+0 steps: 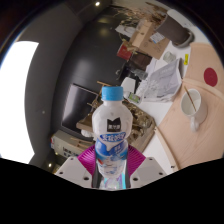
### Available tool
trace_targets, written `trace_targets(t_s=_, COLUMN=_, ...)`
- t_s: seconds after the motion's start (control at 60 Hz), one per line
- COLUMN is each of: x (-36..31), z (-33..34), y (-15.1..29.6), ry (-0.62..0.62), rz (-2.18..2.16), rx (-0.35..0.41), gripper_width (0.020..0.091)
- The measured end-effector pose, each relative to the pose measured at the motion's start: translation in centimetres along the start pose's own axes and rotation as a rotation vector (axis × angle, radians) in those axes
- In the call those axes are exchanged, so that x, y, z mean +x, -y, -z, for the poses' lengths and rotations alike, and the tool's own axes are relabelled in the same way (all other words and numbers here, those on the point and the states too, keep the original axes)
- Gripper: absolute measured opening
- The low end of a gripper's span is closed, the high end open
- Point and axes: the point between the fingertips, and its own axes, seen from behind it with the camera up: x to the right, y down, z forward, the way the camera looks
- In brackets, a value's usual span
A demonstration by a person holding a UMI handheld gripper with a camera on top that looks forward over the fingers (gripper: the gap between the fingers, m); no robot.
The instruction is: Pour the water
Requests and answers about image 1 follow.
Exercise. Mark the yellow sticky note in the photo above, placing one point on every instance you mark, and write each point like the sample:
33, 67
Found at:
186, 59

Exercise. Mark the green-labelled clear bottle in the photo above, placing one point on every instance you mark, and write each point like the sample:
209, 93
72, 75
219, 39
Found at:
135, 98

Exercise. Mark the wooden easel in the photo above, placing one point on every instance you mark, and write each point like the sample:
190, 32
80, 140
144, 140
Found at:
104, 87
80, 142

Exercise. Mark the wooden stir stick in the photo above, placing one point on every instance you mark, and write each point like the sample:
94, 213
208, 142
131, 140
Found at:
190, 100

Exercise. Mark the grey metal bottle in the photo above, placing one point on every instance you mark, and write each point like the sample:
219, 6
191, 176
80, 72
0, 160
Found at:
141, 74

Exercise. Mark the small clear glass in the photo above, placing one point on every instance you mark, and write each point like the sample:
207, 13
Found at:
169, 57

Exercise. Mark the long ceiling light panel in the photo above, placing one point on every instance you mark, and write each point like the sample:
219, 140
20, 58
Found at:
16, 100

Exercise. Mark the beige canvas mat with slats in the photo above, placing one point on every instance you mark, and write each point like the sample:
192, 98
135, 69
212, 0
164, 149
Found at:
200, 146

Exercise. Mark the white shelf cabinet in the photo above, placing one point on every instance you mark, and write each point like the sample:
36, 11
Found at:
61, 145

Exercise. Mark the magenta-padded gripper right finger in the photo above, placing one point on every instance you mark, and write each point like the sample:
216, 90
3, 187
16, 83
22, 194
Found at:
136, 160

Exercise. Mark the white draped statue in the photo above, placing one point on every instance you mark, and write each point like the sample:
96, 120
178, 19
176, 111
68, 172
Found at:
125, 30

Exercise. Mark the flat round red coaster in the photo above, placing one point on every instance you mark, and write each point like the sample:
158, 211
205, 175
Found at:
210, 77

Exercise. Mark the red box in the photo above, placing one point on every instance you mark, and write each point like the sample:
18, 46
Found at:
124, 51

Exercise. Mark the white plastic chair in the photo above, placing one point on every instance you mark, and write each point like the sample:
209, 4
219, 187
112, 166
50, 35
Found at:
127, 85

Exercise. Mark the white blue-capped drink bottle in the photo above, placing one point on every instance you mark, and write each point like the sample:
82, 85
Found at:
111, 133

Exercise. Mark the brown cardboard box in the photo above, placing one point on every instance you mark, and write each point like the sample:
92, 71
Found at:
146, 36

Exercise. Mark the dark wall screen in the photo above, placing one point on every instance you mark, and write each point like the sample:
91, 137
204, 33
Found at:
75, 110

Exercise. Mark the recessed ceiling spotlights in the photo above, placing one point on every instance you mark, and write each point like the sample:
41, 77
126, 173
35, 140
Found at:
97, 4

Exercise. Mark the white ceramic mug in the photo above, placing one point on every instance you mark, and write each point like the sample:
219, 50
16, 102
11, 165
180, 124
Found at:
200, 111

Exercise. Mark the printed newspaper sheet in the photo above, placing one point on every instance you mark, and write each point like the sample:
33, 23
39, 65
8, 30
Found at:
165, 80

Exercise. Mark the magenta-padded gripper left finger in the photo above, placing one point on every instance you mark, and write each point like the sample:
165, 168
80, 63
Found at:
86, 160

